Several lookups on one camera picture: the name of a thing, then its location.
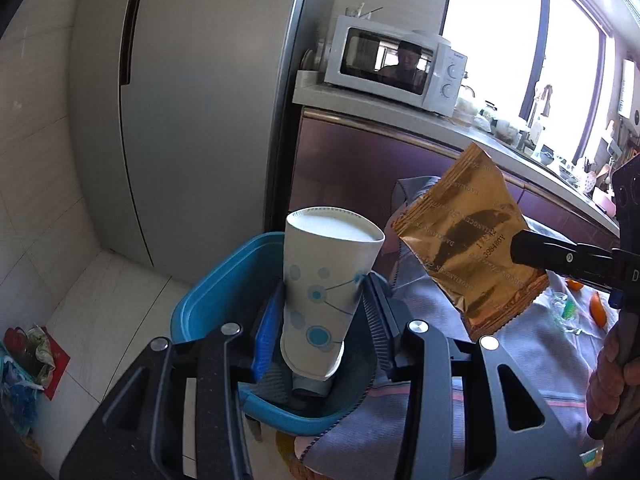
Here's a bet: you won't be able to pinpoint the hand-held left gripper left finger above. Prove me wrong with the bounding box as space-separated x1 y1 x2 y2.
59 285 297 480

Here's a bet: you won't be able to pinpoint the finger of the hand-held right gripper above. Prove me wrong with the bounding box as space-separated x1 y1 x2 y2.
510 229 625 294

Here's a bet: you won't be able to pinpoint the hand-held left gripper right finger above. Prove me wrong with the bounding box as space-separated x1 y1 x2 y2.
362 272 588 480

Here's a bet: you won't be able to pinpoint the blue plastic bin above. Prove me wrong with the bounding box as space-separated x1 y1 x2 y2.
170 231 401 436

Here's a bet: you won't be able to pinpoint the long orange peel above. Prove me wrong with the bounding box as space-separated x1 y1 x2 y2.
590 292 609 326

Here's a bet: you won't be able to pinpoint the white paper cup blue dots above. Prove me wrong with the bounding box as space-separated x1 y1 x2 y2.
280 206 386 381

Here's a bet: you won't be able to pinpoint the gold foil snack wrapper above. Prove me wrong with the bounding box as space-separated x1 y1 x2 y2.
389 142 550 343

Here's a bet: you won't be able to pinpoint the person's right hand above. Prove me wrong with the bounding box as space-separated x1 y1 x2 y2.
586 310 632 426

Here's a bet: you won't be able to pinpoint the pink bowl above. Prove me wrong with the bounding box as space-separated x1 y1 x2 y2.
594 190 619 217

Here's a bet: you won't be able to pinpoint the clear green plastic wrapper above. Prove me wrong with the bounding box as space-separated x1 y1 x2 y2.
552 292 583 333

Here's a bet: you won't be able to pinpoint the grey striped tablecloth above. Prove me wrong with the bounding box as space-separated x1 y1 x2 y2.
292 175 640 480

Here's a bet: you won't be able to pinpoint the white water heater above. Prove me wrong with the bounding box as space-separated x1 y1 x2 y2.
617 59 640 133

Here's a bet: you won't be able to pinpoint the kitchen faucet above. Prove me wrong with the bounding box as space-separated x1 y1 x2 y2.
530 84 553 128

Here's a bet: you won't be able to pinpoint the red paper sheet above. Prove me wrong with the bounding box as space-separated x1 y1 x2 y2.
30 326 71 402

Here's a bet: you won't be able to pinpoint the white microwave oven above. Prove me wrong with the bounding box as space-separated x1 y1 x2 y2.
324 15 470 118

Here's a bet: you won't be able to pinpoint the grey refrigerator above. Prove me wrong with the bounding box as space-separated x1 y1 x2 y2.
70 0 321 271

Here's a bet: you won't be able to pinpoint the pile of plastic bags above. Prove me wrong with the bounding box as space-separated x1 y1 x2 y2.
0 325 56 441

